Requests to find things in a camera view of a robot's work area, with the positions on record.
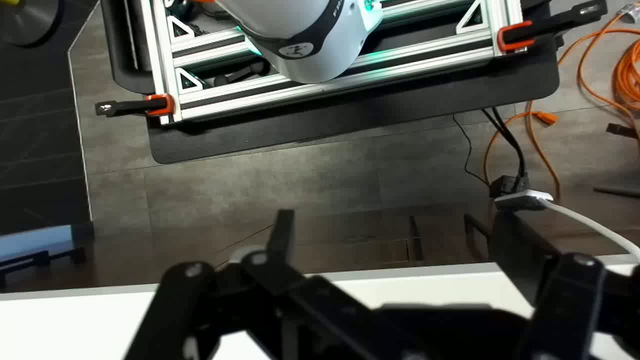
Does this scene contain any orange extension cable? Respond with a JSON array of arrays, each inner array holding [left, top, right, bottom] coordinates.
[[481, 10, 640, 203]]

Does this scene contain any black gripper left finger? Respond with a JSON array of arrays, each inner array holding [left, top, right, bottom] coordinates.
[[125, 207, 376, 360]]

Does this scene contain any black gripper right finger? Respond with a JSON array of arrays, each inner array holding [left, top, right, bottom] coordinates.
[[490, 205, 640, 360]]

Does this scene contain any black floor mat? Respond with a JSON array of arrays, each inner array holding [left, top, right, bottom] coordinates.
[[98, 0, 562, 166]]

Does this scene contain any blue flat box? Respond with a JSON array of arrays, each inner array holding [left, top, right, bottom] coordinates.
[[0, 224, 76, 266]]

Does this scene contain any grey round disc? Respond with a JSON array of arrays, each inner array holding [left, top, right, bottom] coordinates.
[[0, 0, 63, 48]]

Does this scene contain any orange black bar clamp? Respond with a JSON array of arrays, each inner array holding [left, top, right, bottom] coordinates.
[[497, 0, 610, 55], [94, 89, 178, 122]]

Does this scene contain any black power cable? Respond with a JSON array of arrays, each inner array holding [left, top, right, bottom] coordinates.
[[451, 105, 535, 200]]

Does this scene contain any white power cable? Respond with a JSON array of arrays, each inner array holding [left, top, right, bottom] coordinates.
[[495, 187, 640, 266]]

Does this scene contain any aluminium profile robot stand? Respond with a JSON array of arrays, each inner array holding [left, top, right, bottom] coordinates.
[[137, 0, 529, 127]]

